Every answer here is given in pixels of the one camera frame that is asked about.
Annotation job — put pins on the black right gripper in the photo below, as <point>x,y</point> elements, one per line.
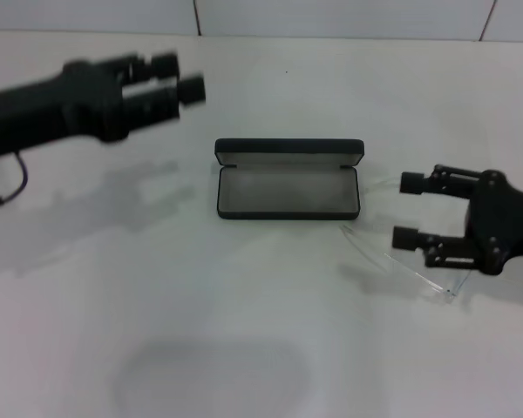
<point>501,222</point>

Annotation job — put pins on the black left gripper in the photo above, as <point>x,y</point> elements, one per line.
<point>69,104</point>

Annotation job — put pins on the clear transparent glasses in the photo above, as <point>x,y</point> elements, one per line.
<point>427,278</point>

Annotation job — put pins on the black glasses case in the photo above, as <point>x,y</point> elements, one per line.
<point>287,193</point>

